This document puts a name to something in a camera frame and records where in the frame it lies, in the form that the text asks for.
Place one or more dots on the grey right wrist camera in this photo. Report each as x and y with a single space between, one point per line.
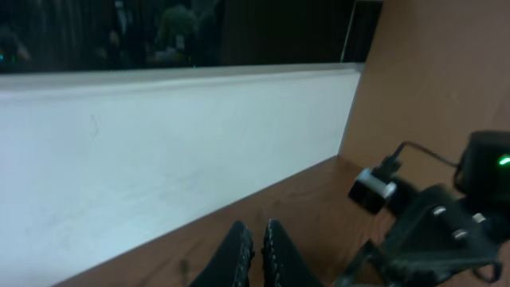
370 192

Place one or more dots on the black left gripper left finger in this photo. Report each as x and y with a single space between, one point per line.
230 264

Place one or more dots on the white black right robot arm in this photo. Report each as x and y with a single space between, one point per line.
481 175

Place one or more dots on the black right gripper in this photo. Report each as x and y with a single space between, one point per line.
433 238

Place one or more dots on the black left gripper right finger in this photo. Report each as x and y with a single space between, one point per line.
282 264

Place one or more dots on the dark window pane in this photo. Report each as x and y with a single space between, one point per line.
48 36

